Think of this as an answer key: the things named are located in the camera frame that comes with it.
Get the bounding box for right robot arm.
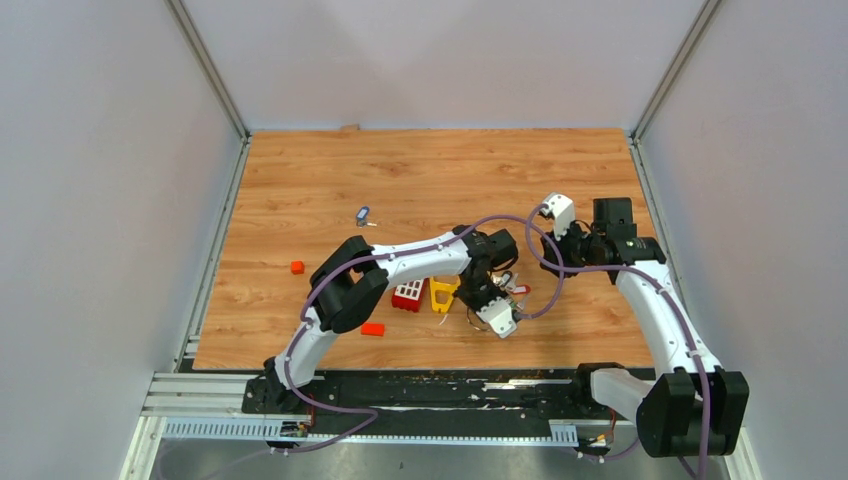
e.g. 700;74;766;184
537;193;750;458

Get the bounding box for red window block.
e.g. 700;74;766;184
391;279;427;313

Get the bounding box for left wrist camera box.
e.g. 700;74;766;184
476;297;517;339

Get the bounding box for yellow plastic triangle frame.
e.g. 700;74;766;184
429;276;460;314

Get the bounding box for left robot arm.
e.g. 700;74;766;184
265;225;518;413

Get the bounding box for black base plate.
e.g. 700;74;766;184
240;368;631;421

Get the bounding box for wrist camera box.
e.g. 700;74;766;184
539;192;576;241
476;297;517;339

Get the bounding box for aluminium front rail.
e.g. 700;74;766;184
142;372;745;446

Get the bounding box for purple cable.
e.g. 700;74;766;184
524;201;713;480
284;213;568;456

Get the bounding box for small orange-red block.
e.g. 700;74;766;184
360;322;386;337

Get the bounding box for large metal keyring with tags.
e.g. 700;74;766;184
466;270;531;333

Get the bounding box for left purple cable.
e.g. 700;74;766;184
284;213;568;456

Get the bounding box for blue tagged key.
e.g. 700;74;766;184
355;206;377;228

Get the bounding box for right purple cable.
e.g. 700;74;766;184
524;201;713;480

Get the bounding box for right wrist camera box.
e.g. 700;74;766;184
539;192;576;241

